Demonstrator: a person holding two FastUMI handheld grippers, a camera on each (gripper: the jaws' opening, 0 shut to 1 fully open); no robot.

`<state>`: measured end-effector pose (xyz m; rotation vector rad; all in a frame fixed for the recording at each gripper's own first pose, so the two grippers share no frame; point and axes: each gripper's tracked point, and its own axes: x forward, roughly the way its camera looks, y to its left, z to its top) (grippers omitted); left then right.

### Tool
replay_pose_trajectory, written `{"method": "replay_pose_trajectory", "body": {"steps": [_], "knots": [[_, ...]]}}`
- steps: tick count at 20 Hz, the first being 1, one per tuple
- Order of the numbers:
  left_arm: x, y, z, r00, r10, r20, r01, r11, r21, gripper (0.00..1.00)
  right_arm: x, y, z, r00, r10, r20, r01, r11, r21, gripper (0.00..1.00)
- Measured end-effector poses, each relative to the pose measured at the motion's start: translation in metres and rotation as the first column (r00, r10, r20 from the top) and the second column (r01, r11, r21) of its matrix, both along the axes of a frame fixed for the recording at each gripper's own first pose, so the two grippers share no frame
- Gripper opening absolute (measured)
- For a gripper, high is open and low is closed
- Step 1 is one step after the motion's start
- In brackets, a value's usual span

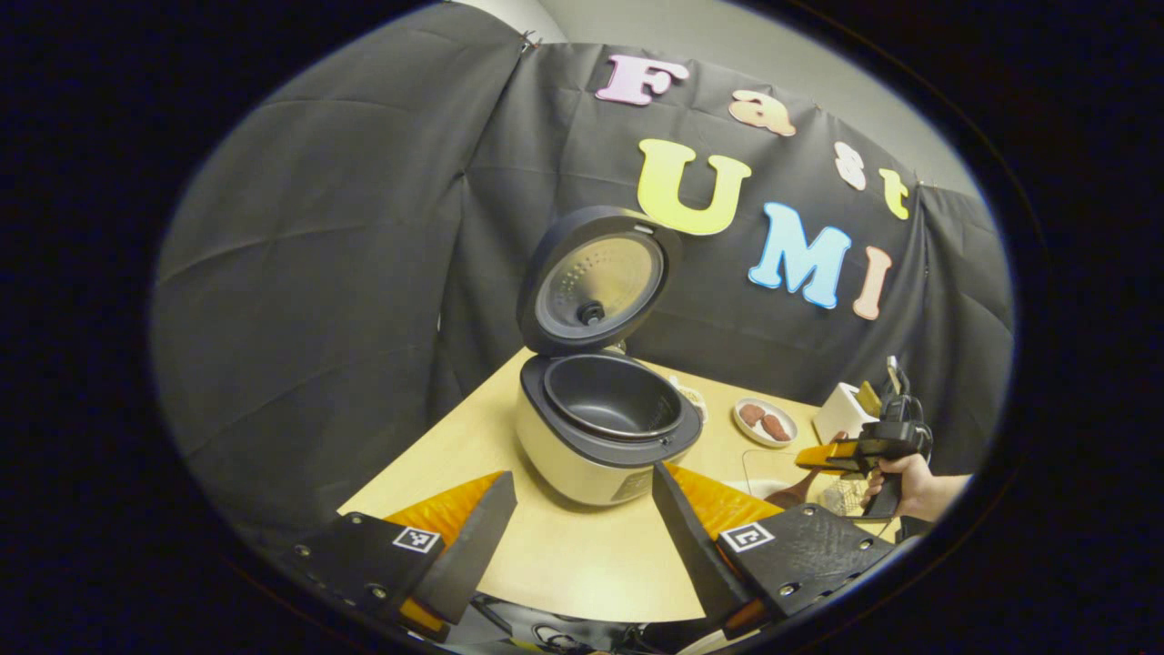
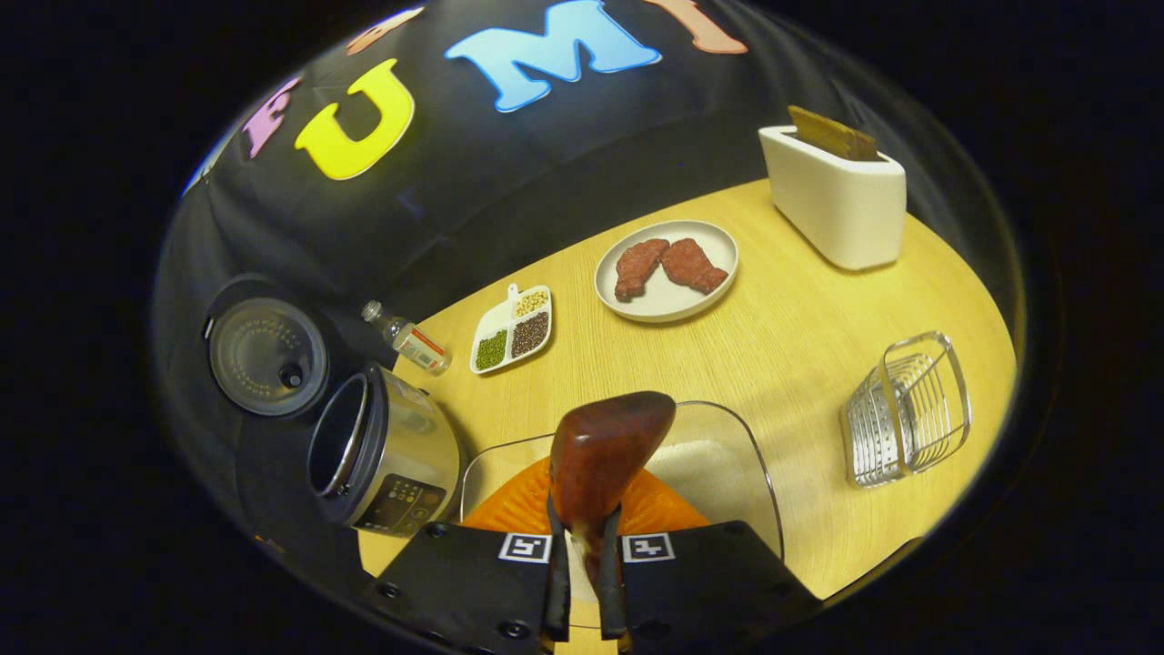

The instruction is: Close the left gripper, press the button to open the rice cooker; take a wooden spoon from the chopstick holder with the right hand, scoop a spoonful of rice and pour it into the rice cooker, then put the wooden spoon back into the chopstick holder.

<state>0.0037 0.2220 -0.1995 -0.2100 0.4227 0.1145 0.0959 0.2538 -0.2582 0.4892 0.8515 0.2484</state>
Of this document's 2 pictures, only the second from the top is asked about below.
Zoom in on white round plate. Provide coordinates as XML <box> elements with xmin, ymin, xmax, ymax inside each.
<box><xmin>594</xmin><ymin>219</ymin><xmax>739</xmax><ymax>324</ymax></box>

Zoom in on white divided dish of beans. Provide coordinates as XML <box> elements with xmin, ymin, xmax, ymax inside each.
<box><xmin>469</xmin><ymin>283</ymin><xmax>554</xmax><ymax>376</ymax></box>

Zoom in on brown wooden spoon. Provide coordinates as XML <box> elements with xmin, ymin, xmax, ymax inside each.
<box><xmin>548</xmin><ymin>391</ymin><xmax>677</xmax><ymax>601</ymax></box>

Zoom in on red meat piece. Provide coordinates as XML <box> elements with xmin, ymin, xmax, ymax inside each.
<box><xmin>614</xmin><ymin>238</ymin><xmax>671</xmax><ymax>302</ymax></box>
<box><xmin>661</xmin><ymin>237</ymin><xmax>730</xmax><ymax>295</ymax></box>

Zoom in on white toaster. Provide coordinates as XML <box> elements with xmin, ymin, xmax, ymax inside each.
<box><xmin>758</xmin><ymin>125</ymin><xmax>908</xmax><ymax>271</ymax></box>

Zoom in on clear glass tray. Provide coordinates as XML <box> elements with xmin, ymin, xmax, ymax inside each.
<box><xmin>459</xmin><ymin>400</ymin><xmax>785</xmax><ymax>560</ymax></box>

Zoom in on brown toast slice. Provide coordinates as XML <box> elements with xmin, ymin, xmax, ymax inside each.
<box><xmin>788</xmin><ymin>106</ymin><xmax>881</xmax><ymax>163</ymax></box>

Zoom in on metal wire chopstick holder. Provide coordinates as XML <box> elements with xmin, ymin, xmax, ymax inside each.
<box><xmin>841</xmin><ymin>330</ymin><xmax>972</xmax><ymax>489</ymax></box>

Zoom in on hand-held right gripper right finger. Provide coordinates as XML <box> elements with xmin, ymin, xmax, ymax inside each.
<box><xmin>596</xmin><ymin>469</ymin><xmax>824</xmax><ymax>655</ymax></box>

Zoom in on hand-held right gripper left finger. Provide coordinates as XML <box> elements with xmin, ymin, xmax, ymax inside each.
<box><xmin>377</xmin><ymin>455</ymin><xmax>569</xmax><ymax>655</ymax></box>

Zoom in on small glass bottle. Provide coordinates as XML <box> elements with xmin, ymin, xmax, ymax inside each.
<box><xmin>361</xmin><ymin>300</ymin><xmax>453</xmax><ymax>377</ymax></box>

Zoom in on silver black rice cooker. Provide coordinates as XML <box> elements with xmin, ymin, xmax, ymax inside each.
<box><xmin>202</xmin><ymin>273</ymin><xmax>462</xmax><ymax>538</ymax></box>

